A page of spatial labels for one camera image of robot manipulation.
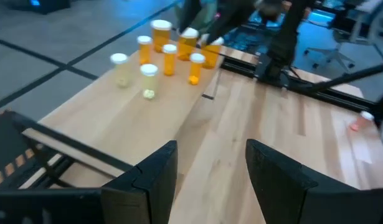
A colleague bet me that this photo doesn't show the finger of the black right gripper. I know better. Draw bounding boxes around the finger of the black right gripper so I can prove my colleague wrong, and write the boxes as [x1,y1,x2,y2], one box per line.
[205,0,263,45]
[177,0,204,34]

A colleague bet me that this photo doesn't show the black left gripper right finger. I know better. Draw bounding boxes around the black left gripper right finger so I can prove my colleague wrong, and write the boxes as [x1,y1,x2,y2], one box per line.
[245,139,344,224]

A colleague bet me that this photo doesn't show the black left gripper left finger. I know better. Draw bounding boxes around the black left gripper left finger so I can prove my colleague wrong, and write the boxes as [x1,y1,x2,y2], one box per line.
[100,139,179,224]

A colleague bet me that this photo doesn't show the small orange pill bottle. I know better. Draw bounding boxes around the small orange pill bottle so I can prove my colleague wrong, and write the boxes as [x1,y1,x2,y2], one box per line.
[136,35,153,65]
[162,44,178,77]
[187,52,206,86]

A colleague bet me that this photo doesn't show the pale green pill bottle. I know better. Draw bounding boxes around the pale green pill bottle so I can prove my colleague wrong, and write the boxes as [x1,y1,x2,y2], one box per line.
[110,52,130,89]
[139,63,159,100]

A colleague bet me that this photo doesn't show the pink pill bottle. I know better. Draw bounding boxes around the pink pill bottle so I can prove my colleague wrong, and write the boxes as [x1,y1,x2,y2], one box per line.
[348,110,376,133]

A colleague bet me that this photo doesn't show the office chair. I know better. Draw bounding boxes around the office chair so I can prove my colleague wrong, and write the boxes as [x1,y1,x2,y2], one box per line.
[303,27,359,71]

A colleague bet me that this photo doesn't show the black machine with blue light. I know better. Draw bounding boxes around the black machine with blue light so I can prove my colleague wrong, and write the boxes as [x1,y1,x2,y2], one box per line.
[2,0,72,16]

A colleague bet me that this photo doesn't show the black hazard-striped floor mat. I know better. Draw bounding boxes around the black hazard-striped floor mat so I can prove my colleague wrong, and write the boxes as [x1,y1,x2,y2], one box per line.
[0,109,42,189]

